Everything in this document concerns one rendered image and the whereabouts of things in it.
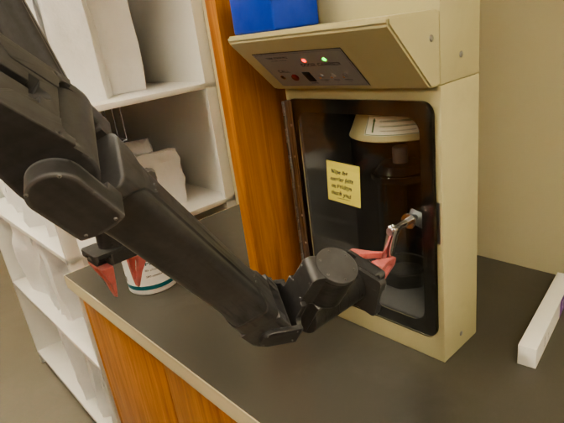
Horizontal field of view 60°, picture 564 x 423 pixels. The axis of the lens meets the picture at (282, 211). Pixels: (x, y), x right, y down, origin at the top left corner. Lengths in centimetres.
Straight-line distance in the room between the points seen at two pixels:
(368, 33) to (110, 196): 41
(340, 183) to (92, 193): 59
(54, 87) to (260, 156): 64
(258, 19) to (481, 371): 67
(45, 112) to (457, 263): 68
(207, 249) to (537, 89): 84
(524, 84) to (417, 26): 51
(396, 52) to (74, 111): 42
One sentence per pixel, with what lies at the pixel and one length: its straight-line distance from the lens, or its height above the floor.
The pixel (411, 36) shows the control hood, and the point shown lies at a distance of 68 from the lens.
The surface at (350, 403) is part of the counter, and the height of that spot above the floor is 94.
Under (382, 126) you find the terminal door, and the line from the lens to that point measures 79.
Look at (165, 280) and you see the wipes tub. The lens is 127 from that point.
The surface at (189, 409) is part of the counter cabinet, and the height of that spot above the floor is 76.
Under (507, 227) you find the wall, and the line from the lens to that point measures 126.
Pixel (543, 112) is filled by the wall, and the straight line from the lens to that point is 116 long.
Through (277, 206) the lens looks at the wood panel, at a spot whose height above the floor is 117.
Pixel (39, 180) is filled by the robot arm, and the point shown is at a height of 144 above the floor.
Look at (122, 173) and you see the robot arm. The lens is 39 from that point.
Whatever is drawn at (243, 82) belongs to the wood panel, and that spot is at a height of 143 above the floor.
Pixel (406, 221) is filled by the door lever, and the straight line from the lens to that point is 80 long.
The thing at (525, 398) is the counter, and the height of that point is 94.
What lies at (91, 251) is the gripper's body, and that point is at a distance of 93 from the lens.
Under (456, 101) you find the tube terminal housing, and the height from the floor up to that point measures 138.
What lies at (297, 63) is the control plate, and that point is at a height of 146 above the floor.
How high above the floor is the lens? 152
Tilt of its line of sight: 20 degrees down
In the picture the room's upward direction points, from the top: 8 degrees counter-clockwise
